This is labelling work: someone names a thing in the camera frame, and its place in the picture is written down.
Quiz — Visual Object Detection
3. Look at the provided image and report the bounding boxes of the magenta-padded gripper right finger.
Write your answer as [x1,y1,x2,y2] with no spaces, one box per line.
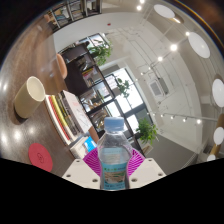
[127,148,167,190]

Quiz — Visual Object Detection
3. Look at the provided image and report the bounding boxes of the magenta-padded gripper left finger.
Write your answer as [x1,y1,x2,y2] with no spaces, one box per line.
[62,147,101,190]

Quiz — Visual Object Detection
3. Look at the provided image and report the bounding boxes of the clear water bottle blue cap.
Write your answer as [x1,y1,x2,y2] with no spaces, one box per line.
[96,116,134,192]

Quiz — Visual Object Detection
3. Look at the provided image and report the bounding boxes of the blue-covered book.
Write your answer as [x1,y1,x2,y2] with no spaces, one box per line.
[83,135,99,155]

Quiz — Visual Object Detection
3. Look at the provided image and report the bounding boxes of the green potted plants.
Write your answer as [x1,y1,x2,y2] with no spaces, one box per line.
[87,39,160,145]

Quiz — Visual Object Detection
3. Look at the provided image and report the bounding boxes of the flat round red coaster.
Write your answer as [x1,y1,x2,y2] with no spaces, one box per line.
[27,142,54,173]

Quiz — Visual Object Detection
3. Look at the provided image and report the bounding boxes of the red-edged white book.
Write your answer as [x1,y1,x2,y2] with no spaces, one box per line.
[44,96,73,145]

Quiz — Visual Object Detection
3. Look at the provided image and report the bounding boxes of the yellow-spined book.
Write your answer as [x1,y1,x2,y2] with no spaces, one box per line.
[49,94,73,138]

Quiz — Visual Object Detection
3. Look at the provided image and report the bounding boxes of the white-covered book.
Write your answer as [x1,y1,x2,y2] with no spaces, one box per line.
[62,89,93,135]

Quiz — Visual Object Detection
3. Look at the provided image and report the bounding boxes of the ceiling air conditioner unit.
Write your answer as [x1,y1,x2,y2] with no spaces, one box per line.
[148,77,170,98]

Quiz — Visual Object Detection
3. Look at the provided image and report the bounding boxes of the cream paper cup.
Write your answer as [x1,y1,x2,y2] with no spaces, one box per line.
[13,76,46,120]

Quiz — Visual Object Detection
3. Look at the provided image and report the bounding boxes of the dark open shelf unit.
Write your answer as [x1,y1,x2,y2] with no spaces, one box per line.
[59,43,152,158]

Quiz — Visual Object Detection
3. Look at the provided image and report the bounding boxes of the orange chairs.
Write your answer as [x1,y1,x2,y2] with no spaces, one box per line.
[43,13,101,145]

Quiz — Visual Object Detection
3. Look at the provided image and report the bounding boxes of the ceiling lights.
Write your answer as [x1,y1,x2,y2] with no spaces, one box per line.
[134,0,224,163]

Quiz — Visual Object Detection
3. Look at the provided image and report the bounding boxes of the tall bookshelf with books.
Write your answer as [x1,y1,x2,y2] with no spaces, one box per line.
[46,0,103,30]

